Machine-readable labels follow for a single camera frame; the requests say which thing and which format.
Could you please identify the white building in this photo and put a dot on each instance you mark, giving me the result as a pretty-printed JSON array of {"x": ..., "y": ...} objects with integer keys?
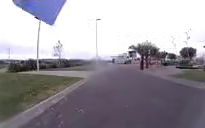
[{"x": 125, "y": 57}]

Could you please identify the dark asphalt road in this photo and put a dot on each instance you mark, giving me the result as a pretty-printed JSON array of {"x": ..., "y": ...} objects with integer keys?
[{"x": 123, "y": 100}]

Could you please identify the small bare tree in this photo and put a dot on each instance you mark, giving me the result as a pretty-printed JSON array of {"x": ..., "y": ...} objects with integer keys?
[{"x": 58, "y": 50}]

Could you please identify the pale concrete kerb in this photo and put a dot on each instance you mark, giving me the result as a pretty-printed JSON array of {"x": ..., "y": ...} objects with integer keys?
[{"x": 46, "y": 103}]

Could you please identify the row of dark bushes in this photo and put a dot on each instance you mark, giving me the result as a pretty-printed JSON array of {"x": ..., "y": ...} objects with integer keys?
[{"x": 30, "y": 65}]

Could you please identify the blue flag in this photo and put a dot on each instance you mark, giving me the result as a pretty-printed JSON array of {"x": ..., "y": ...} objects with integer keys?
[{"x": 43, "y": 9}]

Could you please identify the grass verge with bushes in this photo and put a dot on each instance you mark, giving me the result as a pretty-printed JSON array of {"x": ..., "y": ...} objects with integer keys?
[{"x": 20, "y": 90}]

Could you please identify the pale grey side pavement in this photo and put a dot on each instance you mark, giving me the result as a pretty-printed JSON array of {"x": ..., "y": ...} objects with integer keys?
[{"x": 186, "y": 83}]

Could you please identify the grass strip beside pavement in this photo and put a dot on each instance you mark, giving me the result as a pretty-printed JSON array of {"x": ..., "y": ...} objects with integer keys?
[{"x": 196, "y": 76}]

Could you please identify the pale lamp post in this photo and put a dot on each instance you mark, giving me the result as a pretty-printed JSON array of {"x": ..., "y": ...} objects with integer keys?
[{"x": 38, "y": 50}]

